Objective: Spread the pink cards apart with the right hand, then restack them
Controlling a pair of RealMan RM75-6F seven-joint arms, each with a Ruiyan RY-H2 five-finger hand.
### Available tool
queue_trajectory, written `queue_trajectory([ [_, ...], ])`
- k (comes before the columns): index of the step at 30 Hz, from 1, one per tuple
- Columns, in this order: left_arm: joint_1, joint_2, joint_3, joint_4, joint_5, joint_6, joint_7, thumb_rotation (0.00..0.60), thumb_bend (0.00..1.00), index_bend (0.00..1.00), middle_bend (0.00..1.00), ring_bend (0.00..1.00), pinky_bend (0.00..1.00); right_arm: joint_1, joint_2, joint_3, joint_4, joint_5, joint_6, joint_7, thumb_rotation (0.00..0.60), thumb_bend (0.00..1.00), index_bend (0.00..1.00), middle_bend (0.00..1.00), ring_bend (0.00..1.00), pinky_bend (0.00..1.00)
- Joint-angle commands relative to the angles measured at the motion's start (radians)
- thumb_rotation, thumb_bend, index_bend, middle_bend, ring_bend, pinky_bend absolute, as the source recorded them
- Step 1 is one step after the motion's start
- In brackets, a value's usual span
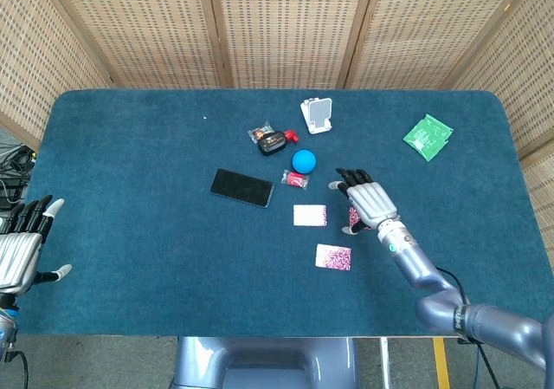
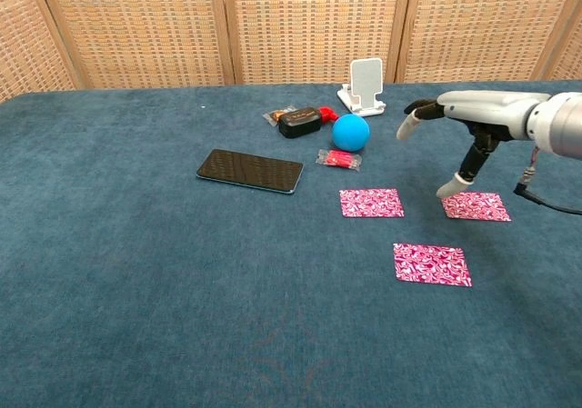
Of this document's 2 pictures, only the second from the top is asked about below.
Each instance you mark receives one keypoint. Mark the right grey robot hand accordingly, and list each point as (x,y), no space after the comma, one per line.
(491,110)

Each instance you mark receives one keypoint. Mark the pink patterned cloth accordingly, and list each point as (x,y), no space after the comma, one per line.
(479,207)
(432,265)
(371,202)

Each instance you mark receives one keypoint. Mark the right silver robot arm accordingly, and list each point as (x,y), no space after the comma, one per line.
(559,124)

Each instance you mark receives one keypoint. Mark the black smartphone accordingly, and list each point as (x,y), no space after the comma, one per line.
(250,171)

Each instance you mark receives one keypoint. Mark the woven rattan screen panel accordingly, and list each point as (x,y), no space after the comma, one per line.
(20,35)
(570,58)
(314,22)
(136,26)
(482,22)

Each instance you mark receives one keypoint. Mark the white folding phone stand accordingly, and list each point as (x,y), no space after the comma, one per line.
(366,81)

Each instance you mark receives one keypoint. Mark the blue ball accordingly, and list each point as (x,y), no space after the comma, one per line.
(350,132)

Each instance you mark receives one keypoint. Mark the red candy in clear wrapper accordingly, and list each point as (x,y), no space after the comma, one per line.
(338,159)

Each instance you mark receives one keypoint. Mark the red wrapped packet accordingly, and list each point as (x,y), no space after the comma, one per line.
(328,114)

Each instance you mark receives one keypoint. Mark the black glossy case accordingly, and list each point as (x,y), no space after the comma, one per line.
(300,122)

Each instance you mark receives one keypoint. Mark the orange snack packet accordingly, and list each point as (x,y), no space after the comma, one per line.
(274,115)

